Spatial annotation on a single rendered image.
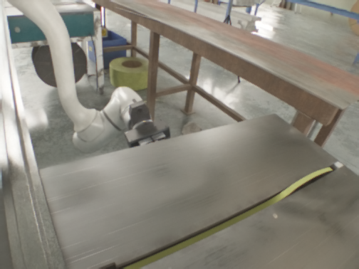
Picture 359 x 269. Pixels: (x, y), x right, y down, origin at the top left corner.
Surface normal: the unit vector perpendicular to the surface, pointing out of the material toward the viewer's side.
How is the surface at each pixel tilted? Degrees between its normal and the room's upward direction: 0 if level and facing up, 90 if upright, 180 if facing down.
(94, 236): 0
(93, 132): 74
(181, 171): 0
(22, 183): 0
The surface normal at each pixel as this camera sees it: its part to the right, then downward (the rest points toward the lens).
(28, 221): 0.12, -0.79
